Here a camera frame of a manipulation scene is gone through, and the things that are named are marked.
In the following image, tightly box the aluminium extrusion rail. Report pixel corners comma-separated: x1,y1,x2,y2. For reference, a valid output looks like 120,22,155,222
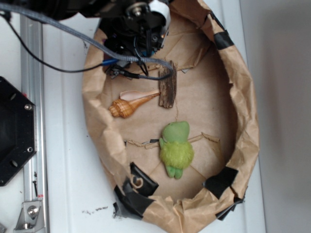
19,14,51,233

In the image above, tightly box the brown paper bag tray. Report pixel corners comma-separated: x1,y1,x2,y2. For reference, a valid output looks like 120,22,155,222
82,0,259,233

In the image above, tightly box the grey braided cable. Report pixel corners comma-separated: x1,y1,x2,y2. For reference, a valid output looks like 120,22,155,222
0,5,176,81

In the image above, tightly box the green plush frog toy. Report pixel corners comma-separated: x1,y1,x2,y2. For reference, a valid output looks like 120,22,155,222
159,121,194,180

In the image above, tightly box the dark wood bark piece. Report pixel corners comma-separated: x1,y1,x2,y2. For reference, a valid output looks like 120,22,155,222
159,60,177,108

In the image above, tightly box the metal corner bracket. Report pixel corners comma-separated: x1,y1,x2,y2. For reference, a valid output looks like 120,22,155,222
14,200,45,233

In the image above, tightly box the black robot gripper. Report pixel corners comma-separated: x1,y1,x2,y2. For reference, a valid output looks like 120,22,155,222
99,0,170,79

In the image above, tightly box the orange spiral seashell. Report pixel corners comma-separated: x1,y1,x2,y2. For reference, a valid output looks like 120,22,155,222
108,90,160,118

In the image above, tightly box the thin black cable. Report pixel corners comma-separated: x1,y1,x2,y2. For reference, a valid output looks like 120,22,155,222
0,12,105,74

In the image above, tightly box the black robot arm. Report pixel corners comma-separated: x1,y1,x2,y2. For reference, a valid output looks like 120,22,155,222
0,0,173,80

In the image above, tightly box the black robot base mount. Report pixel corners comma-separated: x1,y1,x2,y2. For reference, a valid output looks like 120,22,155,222
0,77,36,187

